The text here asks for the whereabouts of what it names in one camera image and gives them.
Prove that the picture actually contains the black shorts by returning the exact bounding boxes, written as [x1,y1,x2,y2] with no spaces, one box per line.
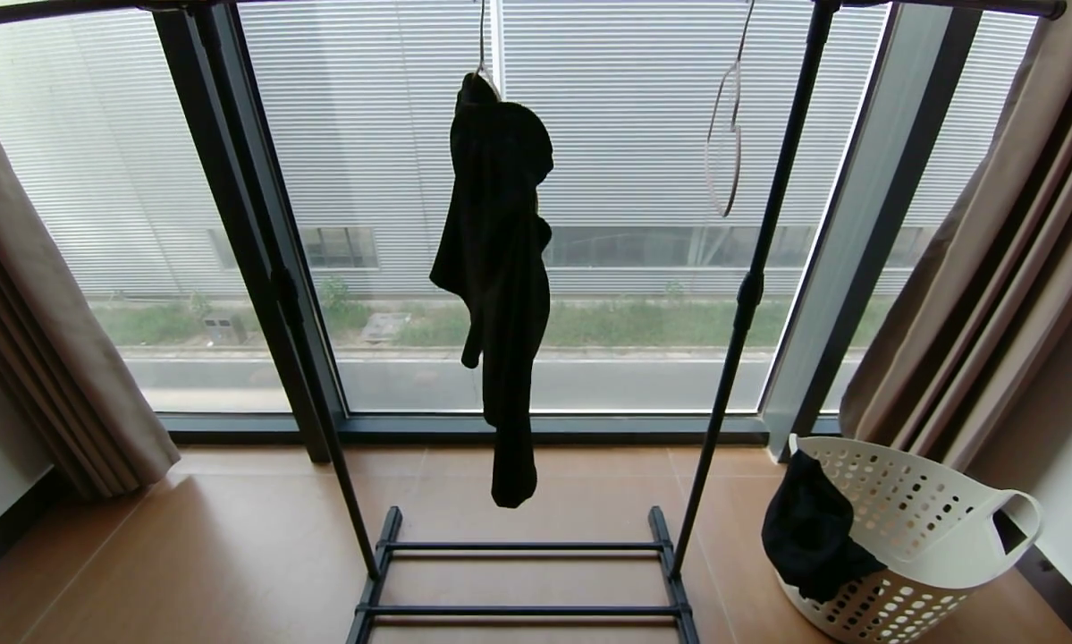
[429,72,555,509]

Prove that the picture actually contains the pink clothes hanger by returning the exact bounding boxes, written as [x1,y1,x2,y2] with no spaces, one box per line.
[475,0,503,99]
[705,0,757,218]

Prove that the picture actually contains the black garment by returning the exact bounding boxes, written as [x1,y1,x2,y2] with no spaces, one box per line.
[761,449,887,603]

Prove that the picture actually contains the black clothes rack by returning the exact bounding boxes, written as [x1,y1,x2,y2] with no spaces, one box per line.
[0,0,1067,644]

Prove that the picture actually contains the white laundry basket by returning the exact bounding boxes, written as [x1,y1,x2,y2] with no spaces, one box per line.
[772,434,1043,644]

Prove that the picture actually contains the window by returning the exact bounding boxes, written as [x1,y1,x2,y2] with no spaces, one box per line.
[0,0,1037,462]

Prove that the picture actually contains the beige curtain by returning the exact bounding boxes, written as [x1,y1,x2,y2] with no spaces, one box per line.
[840,0,1072,472]
[0,80,181,499]

